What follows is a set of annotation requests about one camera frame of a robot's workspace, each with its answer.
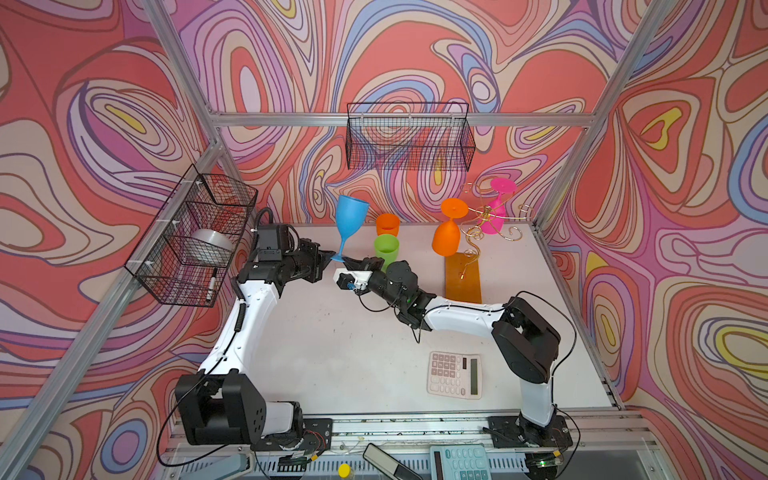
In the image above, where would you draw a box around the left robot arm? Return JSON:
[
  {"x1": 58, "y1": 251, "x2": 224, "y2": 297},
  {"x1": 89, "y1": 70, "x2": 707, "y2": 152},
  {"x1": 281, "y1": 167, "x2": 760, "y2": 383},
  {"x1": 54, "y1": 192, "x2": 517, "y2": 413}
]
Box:
[{"x1": 174, "y1": 207, "x2": 334, "y2": 448}]

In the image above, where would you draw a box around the teal calculator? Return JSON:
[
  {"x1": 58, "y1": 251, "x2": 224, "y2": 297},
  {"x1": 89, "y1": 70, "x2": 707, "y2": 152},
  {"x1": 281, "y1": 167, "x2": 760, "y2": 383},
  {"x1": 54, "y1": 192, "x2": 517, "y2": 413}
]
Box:
[{"x1": 429, "y1": 445, "x2": 491, "y2": 480}]

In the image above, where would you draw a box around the black phone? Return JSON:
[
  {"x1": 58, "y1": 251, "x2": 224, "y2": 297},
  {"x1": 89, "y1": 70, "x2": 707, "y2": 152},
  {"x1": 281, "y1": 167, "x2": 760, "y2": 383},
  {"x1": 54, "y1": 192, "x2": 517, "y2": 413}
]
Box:
[{"x1": 363, "y1": 443, "x2": 423, "y2": 480}]

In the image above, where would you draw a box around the orange wine glass front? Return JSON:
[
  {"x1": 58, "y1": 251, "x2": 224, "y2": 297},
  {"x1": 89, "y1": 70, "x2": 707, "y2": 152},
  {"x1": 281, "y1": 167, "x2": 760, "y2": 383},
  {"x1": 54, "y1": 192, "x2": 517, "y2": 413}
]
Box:
[{"x1": 375, "y1": 213, "x2": 400, "y2": 237}]

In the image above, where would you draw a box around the silver tape roll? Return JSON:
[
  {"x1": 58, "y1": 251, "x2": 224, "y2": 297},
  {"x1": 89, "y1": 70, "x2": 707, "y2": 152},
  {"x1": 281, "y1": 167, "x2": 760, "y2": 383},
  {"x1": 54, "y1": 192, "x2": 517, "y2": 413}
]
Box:
[{"x1": 192, "y1": 228, "x2": 234, "y2": 251}]

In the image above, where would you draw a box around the orange wine glass rear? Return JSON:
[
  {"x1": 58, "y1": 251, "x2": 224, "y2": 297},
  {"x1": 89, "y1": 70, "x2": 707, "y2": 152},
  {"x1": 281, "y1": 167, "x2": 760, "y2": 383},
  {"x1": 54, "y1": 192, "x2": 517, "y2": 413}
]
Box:
[{"x1": 432, "y1": 198, "x2": 469, "y2": 257}]

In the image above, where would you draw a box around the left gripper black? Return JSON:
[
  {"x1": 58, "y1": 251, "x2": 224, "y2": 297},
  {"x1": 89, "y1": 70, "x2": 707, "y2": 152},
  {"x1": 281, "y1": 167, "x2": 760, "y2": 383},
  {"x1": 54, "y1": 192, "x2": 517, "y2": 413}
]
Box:
[{"x1": 280, "y1": 238, "x2": 335, "y2": 284}]

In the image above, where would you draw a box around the orange wine glass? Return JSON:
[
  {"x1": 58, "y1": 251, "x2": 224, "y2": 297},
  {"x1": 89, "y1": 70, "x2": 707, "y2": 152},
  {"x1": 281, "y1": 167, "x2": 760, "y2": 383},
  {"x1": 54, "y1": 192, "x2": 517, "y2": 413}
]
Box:
[
  {"x1": 432, "y1": 198, "x2": 469, "y2": 257},
  {"x1": 375, "y1": 213, "x2": 400, "y2": 237}
]

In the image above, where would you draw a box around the black wire basket left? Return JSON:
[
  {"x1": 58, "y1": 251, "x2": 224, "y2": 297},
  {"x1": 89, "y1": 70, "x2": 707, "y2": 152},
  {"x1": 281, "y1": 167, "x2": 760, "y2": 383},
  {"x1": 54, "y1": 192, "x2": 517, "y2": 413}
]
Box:
[{"x1": 124, "y1": 166, "x2": 258, "y2": 307}]

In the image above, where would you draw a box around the marker pen in basket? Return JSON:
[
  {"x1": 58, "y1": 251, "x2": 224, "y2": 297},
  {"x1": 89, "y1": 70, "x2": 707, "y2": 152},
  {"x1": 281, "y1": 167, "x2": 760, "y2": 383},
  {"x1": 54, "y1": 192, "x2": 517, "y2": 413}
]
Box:
[{"x1": 206, "y1": 267, "x2": 218, "y2": 303}]

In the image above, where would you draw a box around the blue wine glass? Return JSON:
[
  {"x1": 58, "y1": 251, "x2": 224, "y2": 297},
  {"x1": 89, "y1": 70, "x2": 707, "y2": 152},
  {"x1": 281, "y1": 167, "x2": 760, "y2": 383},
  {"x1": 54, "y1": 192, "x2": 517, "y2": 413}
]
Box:
[{"x1": 332, "y1": 195, "x2": 370, "y2": 262}]

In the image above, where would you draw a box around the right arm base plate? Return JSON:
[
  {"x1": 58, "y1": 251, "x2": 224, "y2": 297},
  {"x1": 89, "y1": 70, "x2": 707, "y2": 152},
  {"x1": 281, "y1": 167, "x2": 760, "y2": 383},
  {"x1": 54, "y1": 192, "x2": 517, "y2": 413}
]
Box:
[{"x1": 482, "y1": 415, "x2": 574, "y2": 450}]

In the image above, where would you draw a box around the black wire basket back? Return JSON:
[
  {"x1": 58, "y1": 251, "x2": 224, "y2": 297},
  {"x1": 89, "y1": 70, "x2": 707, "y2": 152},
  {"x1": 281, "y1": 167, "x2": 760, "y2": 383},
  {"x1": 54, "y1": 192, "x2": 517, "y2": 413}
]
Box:
[{"x1": 345, "y1": 100, "x2": 476, "y2": 172}]

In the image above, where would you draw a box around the black wire basket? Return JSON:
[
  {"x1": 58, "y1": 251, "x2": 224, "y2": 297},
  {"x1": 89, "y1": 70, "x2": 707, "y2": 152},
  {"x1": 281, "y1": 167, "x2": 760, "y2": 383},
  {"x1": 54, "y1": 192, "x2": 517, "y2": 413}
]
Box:
[
  {"x1": 345, "y1": 100, "x2": 476, "y2": 172},
  {"x1": 124, "y1": 166, "x2": 258, "y2": 307}
]

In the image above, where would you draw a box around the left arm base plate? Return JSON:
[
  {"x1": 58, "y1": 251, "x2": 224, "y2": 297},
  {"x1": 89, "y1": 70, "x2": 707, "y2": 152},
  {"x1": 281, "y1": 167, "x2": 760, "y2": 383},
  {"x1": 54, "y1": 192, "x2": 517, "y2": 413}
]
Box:
[{"x1": 251, "y1": 417, "x2": 333, "y2": 454}]

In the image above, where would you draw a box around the pink calculator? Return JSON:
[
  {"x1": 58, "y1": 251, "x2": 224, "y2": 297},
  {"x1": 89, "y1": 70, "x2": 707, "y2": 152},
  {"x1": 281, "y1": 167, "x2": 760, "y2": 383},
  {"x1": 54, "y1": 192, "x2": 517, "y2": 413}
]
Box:
[{"x1": 426, "y1": 351, "x2": 482, "y2": 400}]

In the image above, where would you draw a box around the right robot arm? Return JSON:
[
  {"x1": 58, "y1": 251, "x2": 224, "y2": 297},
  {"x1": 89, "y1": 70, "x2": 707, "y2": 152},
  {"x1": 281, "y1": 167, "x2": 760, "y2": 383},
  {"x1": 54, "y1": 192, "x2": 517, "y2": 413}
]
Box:
[{"x1": 333, "y1": 257, "x2": 561, "y2": 447}]

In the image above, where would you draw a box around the gold wire rack wooden base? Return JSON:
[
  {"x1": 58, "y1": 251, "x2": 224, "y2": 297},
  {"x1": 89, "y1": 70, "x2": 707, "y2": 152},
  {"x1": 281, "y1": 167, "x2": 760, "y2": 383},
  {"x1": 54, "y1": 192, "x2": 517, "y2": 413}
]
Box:
[{"x1": 443, "y1": 182, "x2": 534, "y2": 304}]

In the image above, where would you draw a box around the green wine glass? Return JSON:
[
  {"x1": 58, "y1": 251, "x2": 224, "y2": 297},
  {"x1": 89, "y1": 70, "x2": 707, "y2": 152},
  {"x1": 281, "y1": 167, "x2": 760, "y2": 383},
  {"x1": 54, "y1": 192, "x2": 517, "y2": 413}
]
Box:
[{"x1": 374, "y1": 234, "x2": 400, "y2": 271}]

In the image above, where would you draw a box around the magenta wine glass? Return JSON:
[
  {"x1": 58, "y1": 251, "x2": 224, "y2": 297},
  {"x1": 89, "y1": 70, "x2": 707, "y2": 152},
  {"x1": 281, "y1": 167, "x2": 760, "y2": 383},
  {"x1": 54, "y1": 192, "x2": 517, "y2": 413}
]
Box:
[{"x1": 480, "y1": 178, "x2": 517, "y2": 235}]

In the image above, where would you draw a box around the yellow small ball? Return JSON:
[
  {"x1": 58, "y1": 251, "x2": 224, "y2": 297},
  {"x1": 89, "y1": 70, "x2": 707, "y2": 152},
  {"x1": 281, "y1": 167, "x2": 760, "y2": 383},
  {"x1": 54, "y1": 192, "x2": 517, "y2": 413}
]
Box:
[{"x1": 338, "y1": 463, "x2": 352, "y2": 479}]

